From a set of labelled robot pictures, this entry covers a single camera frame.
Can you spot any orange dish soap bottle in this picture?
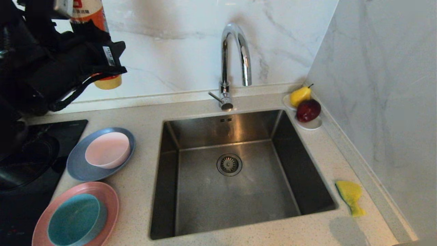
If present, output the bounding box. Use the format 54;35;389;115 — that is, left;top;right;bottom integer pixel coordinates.
70;0;122;90

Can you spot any stainless steel sink basin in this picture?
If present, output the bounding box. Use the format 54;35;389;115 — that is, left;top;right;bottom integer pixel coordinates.
149;109;338;240

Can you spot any yellow green sponge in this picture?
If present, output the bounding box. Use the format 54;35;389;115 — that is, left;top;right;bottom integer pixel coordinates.
335;180;366;217

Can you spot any black glass cooktop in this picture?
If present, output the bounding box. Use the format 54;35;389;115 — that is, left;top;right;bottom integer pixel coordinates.
0;120;88;246

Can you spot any pale pink bowl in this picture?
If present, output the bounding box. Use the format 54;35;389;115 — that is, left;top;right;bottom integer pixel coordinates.
85;132;131;169

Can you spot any black frying pan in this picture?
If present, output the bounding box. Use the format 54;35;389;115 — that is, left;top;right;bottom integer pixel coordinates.
0;137;60;192

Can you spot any blue grey plate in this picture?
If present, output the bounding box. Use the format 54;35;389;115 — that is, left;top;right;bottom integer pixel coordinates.
67;127;136;182

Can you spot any chrome gooseneck faucet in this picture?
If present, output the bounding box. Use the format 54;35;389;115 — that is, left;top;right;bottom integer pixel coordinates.
209;23;252;112

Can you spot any pink plate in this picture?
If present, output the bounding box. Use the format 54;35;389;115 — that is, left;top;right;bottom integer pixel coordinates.
32;181;120;246

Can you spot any teal bowl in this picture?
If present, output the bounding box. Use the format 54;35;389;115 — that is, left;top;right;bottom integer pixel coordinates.
47;194;108;246

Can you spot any round metal drain strainer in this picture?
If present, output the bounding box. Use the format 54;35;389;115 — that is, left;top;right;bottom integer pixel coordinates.
217;153;243;177

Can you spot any yellow pear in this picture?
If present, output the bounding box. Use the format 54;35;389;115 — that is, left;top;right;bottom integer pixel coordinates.
290;84;314;108

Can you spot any dark red apple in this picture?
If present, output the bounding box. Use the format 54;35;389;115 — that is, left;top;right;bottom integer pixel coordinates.
296;99;322;123

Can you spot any small white fruit dish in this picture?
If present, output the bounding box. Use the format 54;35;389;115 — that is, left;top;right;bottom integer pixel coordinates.
282;94;323;131

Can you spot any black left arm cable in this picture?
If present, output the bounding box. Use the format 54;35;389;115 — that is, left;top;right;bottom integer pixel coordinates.
50;71;119;112

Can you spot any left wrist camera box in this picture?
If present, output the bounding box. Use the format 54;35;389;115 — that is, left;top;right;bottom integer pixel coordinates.
53;0;74;19

